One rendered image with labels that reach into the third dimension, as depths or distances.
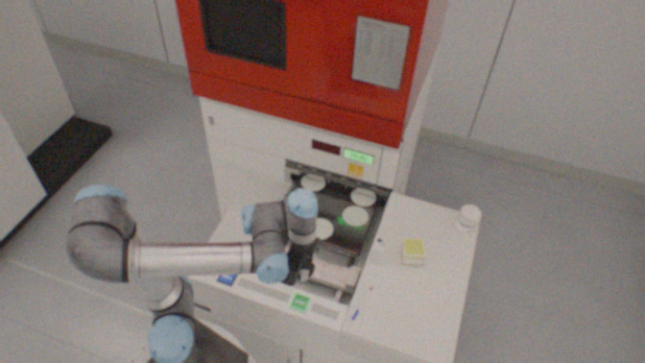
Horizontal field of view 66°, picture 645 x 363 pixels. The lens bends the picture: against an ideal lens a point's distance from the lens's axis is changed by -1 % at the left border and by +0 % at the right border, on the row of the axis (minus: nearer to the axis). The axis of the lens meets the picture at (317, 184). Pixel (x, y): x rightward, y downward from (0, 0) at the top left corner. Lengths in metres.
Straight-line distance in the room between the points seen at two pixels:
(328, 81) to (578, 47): 1.88
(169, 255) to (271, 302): 0.59
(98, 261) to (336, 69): 0.91
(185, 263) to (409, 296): 0.82
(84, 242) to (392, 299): 0.96
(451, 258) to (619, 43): 1.82
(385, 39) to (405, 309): 0.84
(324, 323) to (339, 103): 0.71
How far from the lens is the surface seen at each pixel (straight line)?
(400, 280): 1.72
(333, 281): 1.79
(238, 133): 2.06
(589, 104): 3.43
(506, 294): 3.00
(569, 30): 3.17
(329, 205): 1.97
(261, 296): 1.67
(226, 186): 2.35
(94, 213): 1.20
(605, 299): 3.23
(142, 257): 1.14
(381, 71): 1.57
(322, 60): 1.62
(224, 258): 1.15
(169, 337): 1.44
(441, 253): 1.82
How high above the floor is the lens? 2.40
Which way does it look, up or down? 47 degrees down
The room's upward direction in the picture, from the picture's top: 2 degrees clockwise
